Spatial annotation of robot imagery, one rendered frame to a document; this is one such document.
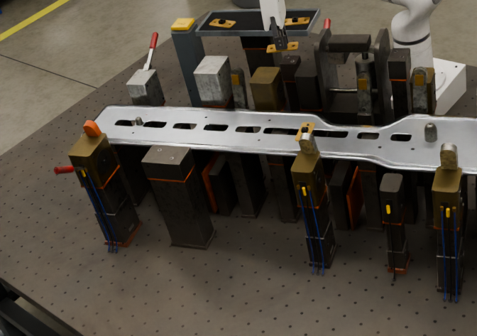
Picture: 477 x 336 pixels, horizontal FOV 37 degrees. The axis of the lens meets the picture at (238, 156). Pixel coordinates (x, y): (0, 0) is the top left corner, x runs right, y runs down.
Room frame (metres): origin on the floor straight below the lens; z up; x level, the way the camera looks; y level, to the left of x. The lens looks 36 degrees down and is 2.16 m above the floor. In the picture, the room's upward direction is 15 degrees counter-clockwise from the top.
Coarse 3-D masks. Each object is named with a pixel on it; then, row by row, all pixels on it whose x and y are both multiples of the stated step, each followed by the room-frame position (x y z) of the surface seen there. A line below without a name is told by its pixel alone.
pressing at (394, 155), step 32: (128, 128) 1.86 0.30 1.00; (160, 128) 1.81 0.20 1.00; (288, 128) 1.65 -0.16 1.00; (320, 128) 1.61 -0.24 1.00; (352, 128) 1.57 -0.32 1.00; (384, 128) 1.53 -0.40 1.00; (416, 128) 1.50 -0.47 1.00; (448, 128) 1.47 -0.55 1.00; (352, 160) 1.45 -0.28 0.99; (384, 160) 1.41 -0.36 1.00; (416, 160) 1.37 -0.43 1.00
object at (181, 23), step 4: (180, 20) 2.16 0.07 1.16; (184, 20) 2.16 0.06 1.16; (188, 20) 2.15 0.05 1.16; (192, 20) 2.14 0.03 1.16; (176, 24) 2.14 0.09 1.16; (180, 24) 2.13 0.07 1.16; (184, 24) 2.12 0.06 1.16; (188, 24) 2.12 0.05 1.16; (172, 28) 2.13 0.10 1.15; (176, 28) 2.12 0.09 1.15; (180, 28) 2.11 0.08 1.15; (184, 28) 2.11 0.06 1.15; (188, 28) 2.11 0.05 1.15
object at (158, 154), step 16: (144, 160) 1.63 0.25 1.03; (160, 160) 1.61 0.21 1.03; (176, 160) 1.59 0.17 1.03; (192, 160) 1.63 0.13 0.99; (160, 176) 1.60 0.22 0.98; (176, 176) 1.58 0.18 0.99; (192, 176) 1.62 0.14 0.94; (160, 192) 1.62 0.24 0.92; (176, 192) 1.59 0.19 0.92; (192, 192) 1.60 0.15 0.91; (160, 208) 1.63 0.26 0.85; (176, 208) 1.60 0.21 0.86; (192, 208) 1.58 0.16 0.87; (176, 224) 1.61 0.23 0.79; (192, 224) 1.58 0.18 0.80; (208, 224) 1.62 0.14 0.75; (176, 240) 1.62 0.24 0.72; (192, 240) 1.59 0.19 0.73; (208, 240) 1.60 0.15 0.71
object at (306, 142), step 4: (300, 136) 1.46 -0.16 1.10; (304, 136) 1.45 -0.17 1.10; (308, 136) 1.45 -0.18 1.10; (312, 136) 1.45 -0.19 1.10; (300, 140) 1.45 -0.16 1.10; (304, 140) 1.44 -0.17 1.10; (308, 140) 1.44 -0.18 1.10; (312, 140) 1.44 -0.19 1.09; (300, 144) 1.45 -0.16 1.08; (304, 144) 1.45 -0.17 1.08; (308, 144) 1.44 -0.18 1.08; (312, 144) 1.44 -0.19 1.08; (316, 144) 1.46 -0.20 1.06; (300, 148) 1.46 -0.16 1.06; (304, 148) 1.45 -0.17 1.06; (308, 148) 1.45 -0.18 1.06; (312, 148) 1.44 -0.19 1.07; (316, 148) 1.45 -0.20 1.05; (304, 152) 1.46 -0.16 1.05; (308, 152) 1.45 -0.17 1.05; (312, 152) 1.44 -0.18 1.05; (316, 152) 1.45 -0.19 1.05
